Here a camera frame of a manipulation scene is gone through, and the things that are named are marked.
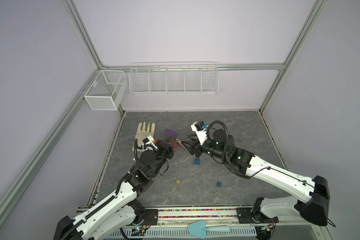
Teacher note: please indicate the teal garden trowel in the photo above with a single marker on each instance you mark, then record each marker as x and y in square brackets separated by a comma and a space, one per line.
[199, 229]

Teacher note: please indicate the white wire shelf basket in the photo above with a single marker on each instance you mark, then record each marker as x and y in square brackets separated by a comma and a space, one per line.
[174, 78]

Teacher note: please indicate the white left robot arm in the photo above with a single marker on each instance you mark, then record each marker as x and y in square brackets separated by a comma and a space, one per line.
[121, 207]

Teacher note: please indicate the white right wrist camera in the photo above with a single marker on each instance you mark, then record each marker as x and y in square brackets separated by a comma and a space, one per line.
[200, 128]

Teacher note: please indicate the white mesh box basket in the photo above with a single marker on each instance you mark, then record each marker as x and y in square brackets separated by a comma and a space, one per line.
[107, 90]

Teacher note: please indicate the brass padlock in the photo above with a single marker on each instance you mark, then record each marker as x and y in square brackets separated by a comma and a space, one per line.
[178, 181]

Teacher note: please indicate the cream and green work glove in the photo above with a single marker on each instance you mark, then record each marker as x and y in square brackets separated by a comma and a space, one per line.
[144, 130]

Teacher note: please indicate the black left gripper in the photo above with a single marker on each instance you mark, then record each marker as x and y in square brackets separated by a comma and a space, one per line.
[166, 147]

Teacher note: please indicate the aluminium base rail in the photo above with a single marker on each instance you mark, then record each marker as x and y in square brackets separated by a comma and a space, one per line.
[198, 213]

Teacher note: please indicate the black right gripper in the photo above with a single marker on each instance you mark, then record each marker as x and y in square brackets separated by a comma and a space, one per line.
[195, 148]

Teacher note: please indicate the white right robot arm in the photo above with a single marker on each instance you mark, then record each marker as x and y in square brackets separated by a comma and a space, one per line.
[309, 198]

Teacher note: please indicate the purple garden trowel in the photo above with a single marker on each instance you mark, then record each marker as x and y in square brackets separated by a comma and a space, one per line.
[169, 133]

